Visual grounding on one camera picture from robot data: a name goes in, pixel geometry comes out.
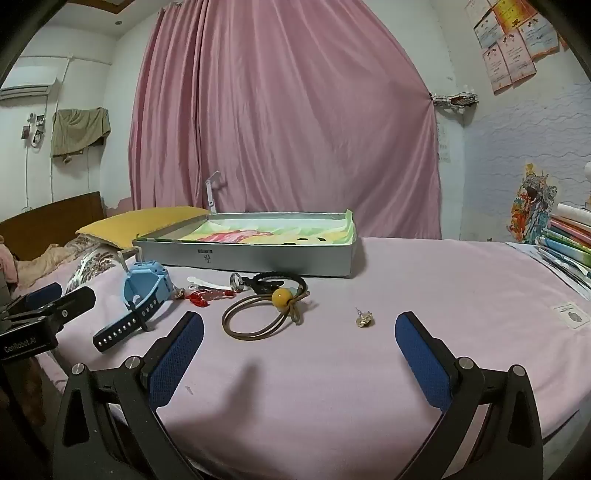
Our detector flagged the brown cord yellow bead necklace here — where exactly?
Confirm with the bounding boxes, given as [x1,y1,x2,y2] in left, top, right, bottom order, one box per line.
[222,286,311,341]

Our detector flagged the wall photos and hook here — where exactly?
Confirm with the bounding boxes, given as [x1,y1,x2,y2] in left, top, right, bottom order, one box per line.
[21,113,47,148]

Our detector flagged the painted paper liner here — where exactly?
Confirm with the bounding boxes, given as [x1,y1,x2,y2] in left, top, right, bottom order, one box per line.
[180,217,356,245]

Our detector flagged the wire wall shelf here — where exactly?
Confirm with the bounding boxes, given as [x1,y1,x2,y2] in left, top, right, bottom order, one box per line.
[430,91,480,114]

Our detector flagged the colourful paper wall figure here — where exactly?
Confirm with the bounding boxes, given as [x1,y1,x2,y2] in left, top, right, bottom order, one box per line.
[505,161,557,243]

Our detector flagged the wooden headboard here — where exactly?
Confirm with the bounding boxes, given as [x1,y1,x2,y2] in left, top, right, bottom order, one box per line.
[0,191,106,261]

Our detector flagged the beige pink blanket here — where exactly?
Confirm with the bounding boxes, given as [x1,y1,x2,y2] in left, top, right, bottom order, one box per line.
[0,235,79,287]

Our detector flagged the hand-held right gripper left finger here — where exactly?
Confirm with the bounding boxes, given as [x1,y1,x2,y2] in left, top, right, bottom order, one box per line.
[53,311,206,480]

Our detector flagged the silver metal box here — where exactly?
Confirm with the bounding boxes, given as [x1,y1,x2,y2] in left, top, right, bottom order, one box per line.
[132,209,360,279]

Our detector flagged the white air conditioner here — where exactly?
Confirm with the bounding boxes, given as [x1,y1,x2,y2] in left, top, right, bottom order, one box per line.
[0,78,58,101]

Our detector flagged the pink curtain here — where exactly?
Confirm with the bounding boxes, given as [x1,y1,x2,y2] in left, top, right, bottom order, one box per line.
[130,0,443,241]

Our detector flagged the floral pillow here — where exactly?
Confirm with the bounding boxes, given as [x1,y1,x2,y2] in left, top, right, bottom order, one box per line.
[65,233,134,296]

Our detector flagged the yellow pillow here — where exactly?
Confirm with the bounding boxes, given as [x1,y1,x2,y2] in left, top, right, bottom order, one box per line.
[75,206,211,250]

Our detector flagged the stack of books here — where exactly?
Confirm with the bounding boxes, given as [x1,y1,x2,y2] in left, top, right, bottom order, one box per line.
[536,161,591,282]

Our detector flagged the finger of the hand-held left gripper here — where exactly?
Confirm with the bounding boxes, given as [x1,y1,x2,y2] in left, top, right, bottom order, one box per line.
[25,282,63,304]
[46,286,96,324]

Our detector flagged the pink tablecloth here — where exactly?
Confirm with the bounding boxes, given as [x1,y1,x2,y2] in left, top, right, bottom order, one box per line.
[11,236,591,480]

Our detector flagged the white hair clip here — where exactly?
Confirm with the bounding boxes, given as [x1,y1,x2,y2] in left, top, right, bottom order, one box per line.
[187,275,232,291]

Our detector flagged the black braided bracelet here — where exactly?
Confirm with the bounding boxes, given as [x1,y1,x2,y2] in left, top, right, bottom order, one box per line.
[229,271,309,294]

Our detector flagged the white label card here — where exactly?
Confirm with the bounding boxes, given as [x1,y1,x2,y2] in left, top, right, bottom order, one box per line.
[549,302,591,329]

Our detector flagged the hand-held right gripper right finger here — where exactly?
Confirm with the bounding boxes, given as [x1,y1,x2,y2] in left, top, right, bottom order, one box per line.
[394,311,546,480]

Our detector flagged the group of wall certificates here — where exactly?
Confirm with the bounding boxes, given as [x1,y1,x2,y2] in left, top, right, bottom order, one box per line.
[466,0,568,95]

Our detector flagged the red string bracelet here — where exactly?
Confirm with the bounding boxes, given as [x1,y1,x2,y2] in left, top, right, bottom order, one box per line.
[173,286,234,308]

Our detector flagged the green hanging cloth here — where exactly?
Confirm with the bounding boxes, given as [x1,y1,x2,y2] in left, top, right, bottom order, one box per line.
[50,107,112,164]

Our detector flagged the blue wrist watch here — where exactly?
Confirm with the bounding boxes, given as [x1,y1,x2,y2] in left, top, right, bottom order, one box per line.
[92,261,174,354]

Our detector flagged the white loose papers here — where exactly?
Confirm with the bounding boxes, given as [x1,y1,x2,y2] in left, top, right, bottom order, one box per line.
[505,242,591,296]

